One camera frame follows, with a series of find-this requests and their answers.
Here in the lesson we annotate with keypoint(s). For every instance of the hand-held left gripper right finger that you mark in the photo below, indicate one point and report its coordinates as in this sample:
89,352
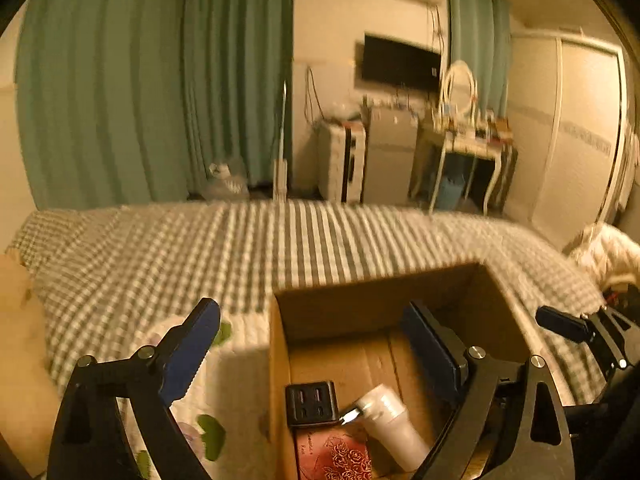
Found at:
434,355

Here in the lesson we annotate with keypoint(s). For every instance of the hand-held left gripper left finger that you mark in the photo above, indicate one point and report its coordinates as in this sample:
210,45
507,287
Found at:
186,355

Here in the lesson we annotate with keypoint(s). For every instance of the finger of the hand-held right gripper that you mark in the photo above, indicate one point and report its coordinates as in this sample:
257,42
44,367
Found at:
560,322

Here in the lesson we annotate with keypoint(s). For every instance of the brown cardboard box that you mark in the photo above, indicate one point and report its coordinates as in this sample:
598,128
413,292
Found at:
350,310

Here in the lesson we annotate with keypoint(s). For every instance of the white floral cloth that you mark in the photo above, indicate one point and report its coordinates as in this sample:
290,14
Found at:
240,385

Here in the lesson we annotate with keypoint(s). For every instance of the white plastic bottle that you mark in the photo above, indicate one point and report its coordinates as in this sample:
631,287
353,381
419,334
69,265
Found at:
392,422

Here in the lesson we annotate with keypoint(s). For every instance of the white fluffy blanket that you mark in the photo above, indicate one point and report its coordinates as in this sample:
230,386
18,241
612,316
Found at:
615,255

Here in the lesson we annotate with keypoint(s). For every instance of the green checkered bed blanket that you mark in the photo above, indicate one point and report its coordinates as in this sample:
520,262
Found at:
210,260

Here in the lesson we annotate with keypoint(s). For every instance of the black multi-port charger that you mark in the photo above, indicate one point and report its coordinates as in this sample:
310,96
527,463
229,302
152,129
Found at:
311,405

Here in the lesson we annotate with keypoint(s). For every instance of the red patterned flat box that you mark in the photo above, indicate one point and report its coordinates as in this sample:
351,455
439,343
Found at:
335,455

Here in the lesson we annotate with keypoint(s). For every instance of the blue bin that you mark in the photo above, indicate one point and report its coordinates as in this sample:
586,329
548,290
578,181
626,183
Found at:
448,192

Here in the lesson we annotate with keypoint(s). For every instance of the yellow pillow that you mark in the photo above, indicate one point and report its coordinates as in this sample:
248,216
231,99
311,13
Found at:
22,360

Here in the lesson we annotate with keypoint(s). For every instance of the white sliding wardrobe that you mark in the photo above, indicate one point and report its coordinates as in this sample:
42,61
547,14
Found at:
570,150

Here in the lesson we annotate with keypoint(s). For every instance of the clear plastic bag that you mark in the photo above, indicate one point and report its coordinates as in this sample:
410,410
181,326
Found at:
225,180

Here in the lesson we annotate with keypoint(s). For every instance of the white vanity table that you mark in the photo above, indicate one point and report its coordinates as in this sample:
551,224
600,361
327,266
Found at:
475,147

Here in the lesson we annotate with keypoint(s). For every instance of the white standing pole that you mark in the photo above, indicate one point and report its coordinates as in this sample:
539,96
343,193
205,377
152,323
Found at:
281,170

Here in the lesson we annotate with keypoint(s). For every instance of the white box appliance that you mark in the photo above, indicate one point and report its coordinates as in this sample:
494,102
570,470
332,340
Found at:
337,165

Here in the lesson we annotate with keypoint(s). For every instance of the round white vanity mirror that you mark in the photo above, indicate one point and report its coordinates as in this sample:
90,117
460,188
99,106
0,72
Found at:
459,87

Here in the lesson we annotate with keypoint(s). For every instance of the wide green curtain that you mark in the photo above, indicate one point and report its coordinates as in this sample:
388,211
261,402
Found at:
110,85

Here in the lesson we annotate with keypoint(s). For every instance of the narrow green curtain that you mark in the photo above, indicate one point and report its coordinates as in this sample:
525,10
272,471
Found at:
475,35

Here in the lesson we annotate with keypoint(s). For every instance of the black wall television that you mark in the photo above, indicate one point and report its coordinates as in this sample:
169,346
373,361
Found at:
397,64

